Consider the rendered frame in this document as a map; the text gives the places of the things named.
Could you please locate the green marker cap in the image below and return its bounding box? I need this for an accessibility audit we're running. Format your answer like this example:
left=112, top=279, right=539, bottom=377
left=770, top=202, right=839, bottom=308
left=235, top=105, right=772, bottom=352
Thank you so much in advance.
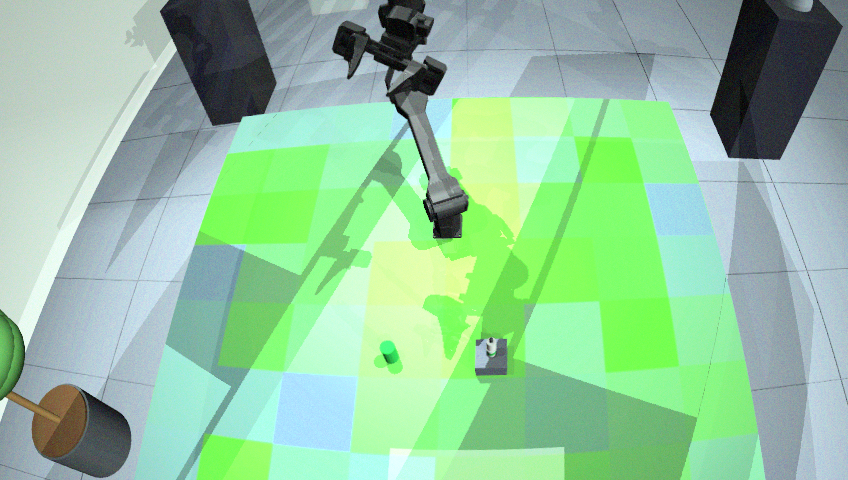
left=380, top=341, right=399, bottom=364

